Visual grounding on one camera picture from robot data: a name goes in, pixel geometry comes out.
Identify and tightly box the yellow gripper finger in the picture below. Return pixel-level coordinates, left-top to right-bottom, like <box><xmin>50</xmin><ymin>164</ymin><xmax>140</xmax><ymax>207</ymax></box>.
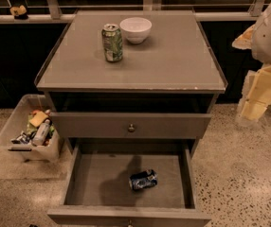
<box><xmin>232</xmin><ymin>26</ymin><xmax>254</xmax><ymax>50</ymax></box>
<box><xmin>237</xmin><ymin>64</ymin><xmax>271</xmax><ymax>122</ymax></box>

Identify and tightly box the blue pepsi can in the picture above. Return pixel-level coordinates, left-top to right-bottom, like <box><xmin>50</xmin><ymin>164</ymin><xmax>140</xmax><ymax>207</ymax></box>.
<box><xmin>129</xmin><ymin>169</ymin><xmax>158</xmax><ymax>191</ymax></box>

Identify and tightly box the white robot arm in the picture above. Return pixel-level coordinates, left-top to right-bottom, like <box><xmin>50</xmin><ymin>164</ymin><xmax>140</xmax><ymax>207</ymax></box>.
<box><xmin>232</xmin><ymin>3</ymin><xmax>271</xmax><ymax>125</ymax></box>

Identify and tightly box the grey drawer cabinet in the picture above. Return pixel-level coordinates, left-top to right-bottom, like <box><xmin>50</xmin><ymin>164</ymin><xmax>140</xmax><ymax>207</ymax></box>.
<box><xmin>34</xmin><ymin>9</ymin><xmax>228</xmax><ymax>227</ymax></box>

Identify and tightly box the green soda can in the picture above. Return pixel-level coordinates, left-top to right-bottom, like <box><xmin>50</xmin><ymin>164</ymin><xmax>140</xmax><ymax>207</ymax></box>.
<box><xmin>101</xmin><ymin>24</ymin><xmax>123</xmax><ymax>62</ymax></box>

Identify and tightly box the brass top drawer knob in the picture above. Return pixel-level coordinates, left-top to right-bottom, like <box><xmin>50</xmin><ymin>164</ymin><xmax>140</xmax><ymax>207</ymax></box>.
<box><xmin>128</xmin><ymin>124</ymin><xmax>136</xmax><ymax>132</ymax></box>

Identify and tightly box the brass drawer knob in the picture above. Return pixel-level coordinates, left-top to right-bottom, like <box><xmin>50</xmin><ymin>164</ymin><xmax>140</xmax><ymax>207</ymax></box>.
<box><xmin>128</xmin><ymin>124</ymin><xmax>136</xmax><ymax>132</ymax></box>
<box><xmin>127</xmin><ymin>219</ymin><xmax>134</xmax><ymax>227</ymax></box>

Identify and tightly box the open grey middle drawer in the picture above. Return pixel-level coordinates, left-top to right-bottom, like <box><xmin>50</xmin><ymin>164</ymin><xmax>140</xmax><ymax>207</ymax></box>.
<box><xmin>47</xmin><ymin>140</ymin><xmax>210</xmax><ymax>227</ymax></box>

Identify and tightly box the brass middle drawer knob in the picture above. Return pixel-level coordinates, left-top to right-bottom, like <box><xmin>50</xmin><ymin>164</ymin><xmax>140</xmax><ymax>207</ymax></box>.
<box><xmin>127</xmin><ymin>219</ymin><xmax>134</xmax><ymax>227</ymax></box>

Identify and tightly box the grey top drawer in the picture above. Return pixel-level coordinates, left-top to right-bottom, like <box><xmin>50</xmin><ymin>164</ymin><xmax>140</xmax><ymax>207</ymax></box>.
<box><xmin>51</xmin><ymin>113</ymin><xmax>211</xmax><ymax>139</ymax></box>

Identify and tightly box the white bowl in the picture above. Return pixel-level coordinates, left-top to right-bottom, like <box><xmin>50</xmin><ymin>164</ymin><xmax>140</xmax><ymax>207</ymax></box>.
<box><xmin>119</xmin><ymin>17</ymin><xmax>152</xmax><ymax>44</ymax></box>

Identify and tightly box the white metal railing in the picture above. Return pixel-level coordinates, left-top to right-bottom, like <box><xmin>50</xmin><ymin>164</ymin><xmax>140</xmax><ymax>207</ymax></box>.
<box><xmin>0</xmin><ymin>0</ymin><xmax>271</xmax><ymax>25</ymax></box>

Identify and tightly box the yellow sponge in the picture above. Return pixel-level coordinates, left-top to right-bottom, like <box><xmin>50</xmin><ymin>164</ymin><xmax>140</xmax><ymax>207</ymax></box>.
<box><xmin>29</xmin><ymin>112</ymin><xmax>48</xmax><ymax>128</ymax></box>

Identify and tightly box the white plastic bottle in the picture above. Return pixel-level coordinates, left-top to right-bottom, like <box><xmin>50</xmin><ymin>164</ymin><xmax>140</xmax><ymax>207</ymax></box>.
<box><xmin>32</xmin><ymin>119</ymin><xmax>50</xmax><ymax>146</ymax></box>

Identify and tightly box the yellow and black object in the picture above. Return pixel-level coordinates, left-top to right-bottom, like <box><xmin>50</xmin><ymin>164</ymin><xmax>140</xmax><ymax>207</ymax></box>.
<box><xmin>9</xmin><ymin>5</ymin><xmax>28</xmax><ymax>20</ymax></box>

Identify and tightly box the clear plastic storage bin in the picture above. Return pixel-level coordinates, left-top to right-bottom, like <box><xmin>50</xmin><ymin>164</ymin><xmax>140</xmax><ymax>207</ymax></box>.
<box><xmin>0</xmin><ymin>95</ymin><xmax>63</xmax><ymax>162</ymax></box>

